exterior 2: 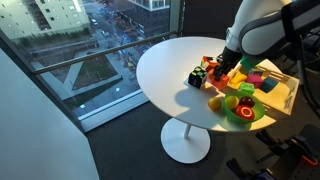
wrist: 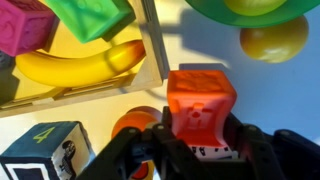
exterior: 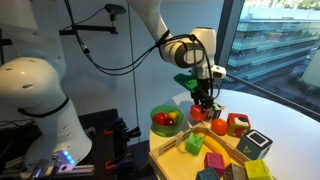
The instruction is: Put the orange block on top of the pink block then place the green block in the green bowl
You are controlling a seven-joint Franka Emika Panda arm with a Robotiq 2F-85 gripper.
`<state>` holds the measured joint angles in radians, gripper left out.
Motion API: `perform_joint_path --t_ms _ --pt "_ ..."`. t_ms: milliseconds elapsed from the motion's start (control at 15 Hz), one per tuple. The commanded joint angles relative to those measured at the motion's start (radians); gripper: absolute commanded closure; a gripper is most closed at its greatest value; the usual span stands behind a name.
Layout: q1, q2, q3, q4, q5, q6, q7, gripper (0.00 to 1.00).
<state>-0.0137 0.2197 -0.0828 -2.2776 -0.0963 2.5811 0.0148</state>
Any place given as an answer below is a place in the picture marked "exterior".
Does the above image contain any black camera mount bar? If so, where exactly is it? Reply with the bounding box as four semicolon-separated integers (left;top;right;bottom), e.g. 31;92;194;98
59;21;119;37

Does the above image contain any yellow toy fruit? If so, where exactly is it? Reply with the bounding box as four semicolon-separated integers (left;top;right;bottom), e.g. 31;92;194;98
167;110;180;121

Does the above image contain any yellow-green block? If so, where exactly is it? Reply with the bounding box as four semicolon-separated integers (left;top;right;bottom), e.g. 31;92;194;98
244;159;274;180

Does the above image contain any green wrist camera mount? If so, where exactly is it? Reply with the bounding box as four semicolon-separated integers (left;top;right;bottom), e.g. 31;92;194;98
173;72;199;94

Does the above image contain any black external camera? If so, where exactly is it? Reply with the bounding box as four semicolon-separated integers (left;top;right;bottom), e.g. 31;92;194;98
104;3;128;22

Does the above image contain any grey cube with white square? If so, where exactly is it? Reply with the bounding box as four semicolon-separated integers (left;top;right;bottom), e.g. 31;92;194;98
235;129;274;162

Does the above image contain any dark window frame pillar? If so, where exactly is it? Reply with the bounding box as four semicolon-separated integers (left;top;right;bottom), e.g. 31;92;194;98
214;0;246;68

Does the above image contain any orange toy fruit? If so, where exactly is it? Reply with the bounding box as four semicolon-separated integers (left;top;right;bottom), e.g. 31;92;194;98
210;118;229;136

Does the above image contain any green block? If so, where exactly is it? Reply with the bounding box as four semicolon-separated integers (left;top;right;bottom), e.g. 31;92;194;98
184;132;205;157

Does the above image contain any black robot stand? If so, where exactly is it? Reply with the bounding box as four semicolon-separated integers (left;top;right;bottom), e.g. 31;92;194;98
0;108;155;180

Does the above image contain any black orange clamp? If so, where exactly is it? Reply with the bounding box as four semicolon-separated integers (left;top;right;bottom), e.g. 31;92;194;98
103;118;142;138
105;153;135;172

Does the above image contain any pink block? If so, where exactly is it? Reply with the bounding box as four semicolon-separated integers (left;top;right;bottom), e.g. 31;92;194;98
203;152;226;178

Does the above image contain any yellow toy banana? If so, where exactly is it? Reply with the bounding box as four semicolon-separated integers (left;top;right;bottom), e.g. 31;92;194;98
194;132;232;168

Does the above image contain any grey block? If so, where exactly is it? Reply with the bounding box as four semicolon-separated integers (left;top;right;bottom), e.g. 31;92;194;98
223;163;248;180

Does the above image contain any red toy apple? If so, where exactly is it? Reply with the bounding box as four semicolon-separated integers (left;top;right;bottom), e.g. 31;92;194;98
153;112;169;126

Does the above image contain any thin black hanging cable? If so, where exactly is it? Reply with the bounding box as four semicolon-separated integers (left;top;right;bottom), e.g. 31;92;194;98
127;13;141;134

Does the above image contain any blue block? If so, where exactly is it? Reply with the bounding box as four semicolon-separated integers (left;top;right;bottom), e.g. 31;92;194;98
195;167;221;180

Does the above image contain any orange block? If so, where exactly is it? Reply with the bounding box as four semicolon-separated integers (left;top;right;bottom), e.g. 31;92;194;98
189;104;208;122

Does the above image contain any dark window railing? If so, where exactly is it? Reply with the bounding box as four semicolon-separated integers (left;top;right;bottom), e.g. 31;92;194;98
226;73;320;123

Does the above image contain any wooden tray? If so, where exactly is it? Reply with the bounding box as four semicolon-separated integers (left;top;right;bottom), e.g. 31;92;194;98
148;123;278;180

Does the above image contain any green plastic bowl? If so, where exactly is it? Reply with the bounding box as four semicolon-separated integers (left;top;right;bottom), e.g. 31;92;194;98
150;105;185;138

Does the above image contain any dark purple toy plum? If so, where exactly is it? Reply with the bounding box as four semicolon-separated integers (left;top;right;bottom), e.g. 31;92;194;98
165;118;178;127

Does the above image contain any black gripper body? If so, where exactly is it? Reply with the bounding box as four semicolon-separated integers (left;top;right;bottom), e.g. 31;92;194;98
191;77;218;103

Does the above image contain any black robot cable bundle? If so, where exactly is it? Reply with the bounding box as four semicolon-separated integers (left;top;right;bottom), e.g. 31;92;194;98
63;0;221;101

